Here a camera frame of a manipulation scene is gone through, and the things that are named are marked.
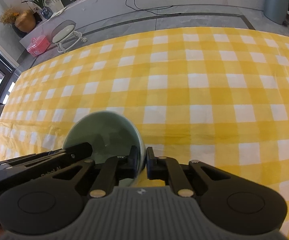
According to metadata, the brown round vase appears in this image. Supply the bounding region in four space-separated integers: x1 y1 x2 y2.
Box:
14 10 36 33

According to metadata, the blue glass vase plant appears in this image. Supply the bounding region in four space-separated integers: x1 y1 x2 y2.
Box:
21 0 54 20

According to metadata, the black power cable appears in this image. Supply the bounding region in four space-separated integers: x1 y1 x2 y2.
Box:
124 0 175 30

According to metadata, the grey-blue trash bin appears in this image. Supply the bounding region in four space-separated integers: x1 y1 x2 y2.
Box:
264 0 289 25

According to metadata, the green ceramic bowl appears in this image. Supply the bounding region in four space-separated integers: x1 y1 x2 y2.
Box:
63 111 145 186

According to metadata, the pink plastic box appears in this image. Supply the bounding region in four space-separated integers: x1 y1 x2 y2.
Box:
26 35 50 57

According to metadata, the white round stool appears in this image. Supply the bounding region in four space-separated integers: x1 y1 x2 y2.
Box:
51 20 87 53

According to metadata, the yellow checkered tablecloth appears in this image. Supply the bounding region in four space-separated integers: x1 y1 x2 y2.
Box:
0 27 289 238

